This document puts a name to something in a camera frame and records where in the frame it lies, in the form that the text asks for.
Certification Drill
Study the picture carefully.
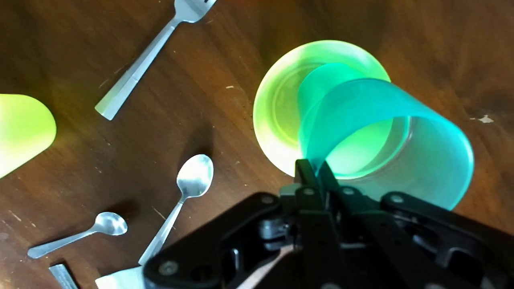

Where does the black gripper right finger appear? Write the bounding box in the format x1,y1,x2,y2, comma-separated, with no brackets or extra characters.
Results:
320,162,514,289

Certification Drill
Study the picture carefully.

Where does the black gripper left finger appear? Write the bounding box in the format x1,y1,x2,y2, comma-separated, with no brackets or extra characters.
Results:
144,158,328,289

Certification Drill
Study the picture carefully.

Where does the translucent green plastic cup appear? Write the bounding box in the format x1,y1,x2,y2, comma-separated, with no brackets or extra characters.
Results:
298,63,476,212

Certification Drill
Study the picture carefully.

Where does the silver metal fork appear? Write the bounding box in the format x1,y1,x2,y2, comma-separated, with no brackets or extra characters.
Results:
94,0,219,122

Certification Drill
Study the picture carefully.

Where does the small yellow plastic cup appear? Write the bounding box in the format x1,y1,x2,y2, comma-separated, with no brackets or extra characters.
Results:
0,93,58,180

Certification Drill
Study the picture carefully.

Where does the large silver spoon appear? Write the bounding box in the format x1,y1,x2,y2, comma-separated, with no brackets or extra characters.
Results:
95,153,216,289

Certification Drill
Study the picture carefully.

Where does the small silver spoon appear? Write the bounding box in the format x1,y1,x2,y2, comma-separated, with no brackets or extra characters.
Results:
26,211,131,262

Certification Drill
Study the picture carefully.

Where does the silver table knife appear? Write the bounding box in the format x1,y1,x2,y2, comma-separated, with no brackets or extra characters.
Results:
47,262,79,289

